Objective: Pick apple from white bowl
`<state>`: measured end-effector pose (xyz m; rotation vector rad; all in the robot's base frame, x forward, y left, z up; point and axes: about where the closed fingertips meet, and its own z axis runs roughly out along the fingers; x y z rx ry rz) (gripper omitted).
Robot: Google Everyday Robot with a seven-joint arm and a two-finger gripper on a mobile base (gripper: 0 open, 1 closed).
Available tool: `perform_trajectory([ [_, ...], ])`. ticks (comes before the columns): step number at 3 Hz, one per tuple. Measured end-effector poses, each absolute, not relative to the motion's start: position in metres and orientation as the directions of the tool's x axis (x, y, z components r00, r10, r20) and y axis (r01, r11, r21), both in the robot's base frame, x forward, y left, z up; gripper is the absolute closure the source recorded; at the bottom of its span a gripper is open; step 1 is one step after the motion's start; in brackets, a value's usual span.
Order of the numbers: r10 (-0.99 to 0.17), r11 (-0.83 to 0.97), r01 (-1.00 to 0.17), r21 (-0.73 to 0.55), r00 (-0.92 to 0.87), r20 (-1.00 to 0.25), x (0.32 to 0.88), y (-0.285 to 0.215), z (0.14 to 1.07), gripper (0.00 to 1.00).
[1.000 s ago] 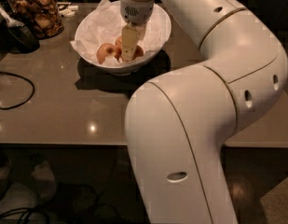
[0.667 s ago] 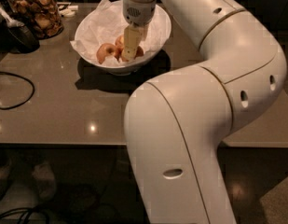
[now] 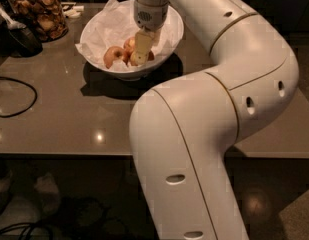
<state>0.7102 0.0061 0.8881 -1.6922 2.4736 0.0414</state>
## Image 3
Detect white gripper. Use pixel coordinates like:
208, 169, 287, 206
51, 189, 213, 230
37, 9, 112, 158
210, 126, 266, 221
134, 0, 168, 65

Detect red apple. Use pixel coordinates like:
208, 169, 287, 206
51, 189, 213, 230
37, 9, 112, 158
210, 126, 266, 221
103, 46, 129, 68
129, 51, 155, 66
123, 37, 135, 55

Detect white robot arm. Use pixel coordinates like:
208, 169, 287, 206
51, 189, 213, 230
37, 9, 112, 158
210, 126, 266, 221
129, 0, 299, 240

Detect white ceramic bowl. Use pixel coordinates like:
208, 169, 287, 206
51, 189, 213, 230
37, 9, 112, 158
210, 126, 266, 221
79, 0, 185, 82

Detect white crumpled paper liner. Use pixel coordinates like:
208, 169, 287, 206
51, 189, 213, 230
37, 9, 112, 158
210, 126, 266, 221
75, 0, 181, 73

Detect white small items behind jar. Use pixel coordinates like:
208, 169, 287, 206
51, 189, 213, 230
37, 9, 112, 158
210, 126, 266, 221
62, 5, 84, 19

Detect glass jar of dried chips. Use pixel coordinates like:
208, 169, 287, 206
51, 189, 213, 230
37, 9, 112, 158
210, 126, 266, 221
8, 0, 68, 42

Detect black round appliance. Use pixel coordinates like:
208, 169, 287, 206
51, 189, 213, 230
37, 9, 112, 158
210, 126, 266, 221
9, 27, 43, 57

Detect right white shoe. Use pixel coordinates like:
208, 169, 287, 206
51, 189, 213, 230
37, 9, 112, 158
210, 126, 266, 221
34, 173, 61, 215

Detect white shoe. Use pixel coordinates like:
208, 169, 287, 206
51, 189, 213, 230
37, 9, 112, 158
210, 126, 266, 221
0, 170, 13, 214
34, 173, 61, 215

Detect left white shoe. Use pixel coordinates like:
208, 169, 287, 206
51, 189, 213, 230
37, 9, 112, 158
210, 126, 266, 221
0, 170, 13, 214

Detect white spoon handle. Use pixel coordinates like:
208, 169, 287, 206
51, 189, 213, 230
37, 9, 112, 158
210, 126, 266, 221
0, 5, 26, 30

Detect black cable on table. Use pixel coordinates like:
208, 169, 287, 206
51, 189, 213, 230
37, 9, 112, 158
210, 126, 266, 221
0, 75, 39, 119

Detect black cables on floor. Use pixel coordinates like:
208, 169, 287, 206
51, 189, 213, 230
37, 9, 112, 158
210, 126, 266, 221
0, 221, 55, 240

